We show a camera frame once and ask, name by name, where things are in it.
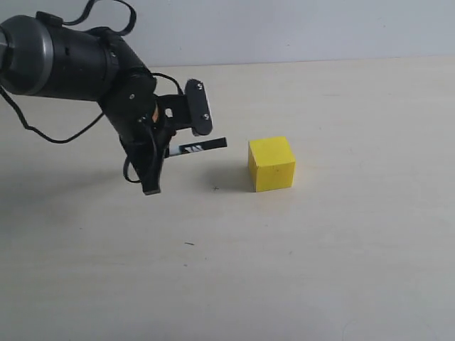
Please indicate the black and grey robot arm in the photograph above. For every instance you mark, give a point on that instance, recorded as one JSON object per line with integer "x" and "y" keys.
{"x": 45, "y": 56}

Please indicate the black and white marker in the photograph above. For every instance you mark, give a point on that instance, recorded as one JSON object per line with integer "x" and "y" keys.
{"x": 196, "y": 147}

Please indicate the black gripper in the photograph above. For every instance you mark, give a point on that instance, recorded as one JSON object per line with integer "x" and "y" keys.
{"x": 146, "y": 123}

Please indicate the yellow foam cube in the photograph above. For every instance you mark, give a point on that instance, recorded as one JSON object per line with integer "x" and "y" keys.
{"x": 271, "y": 163}

